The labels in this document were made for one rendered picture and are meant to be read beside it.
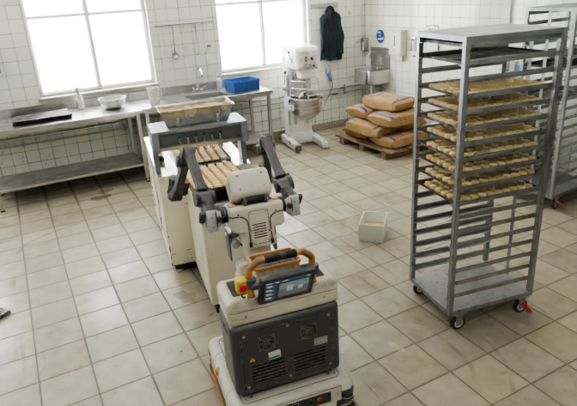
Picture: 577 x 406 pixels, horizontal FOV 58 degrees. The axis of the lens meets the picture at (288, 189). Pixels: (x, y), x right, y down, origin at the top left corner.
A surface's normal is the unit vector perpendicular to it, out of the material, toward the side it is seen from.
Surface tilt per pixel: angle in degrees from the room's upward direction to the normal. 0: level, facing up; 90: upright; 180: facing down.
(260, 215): 81
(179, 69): 90
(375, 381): 0
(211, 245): 90
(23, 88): 90
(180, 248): 90
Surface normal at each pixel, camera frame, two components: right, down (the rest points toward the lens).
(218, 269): 0.33, 0.32
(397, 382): -0.06, -0.93
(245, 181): 0.21, -0.40
